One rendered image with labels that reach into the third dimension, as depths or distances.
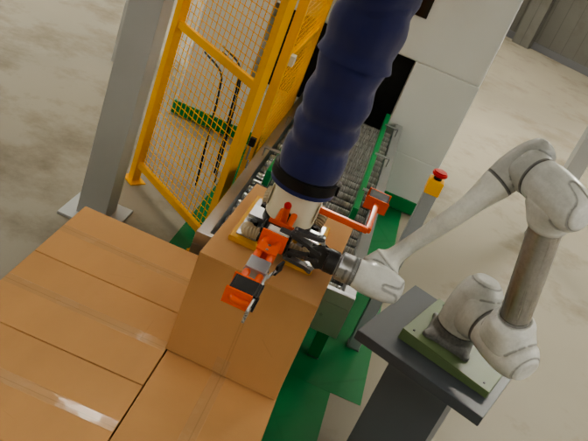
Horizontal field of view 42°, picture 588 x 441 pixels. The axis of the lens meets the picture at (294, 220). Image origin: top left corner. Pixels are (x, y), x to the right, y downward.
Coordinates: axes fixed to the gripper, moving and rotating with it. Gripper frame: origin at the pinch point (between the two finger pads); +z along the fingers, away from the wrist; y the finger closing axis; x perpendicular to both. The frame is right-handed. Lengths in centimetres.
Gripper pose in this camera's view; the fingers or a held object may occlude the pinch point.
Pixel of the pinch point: (276, 236)
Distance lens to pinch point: 229.5
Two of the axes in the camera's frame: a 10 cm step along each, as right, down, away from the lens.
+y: -3.5, 8.2, 4.6
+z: -9.1, -4.1, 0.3
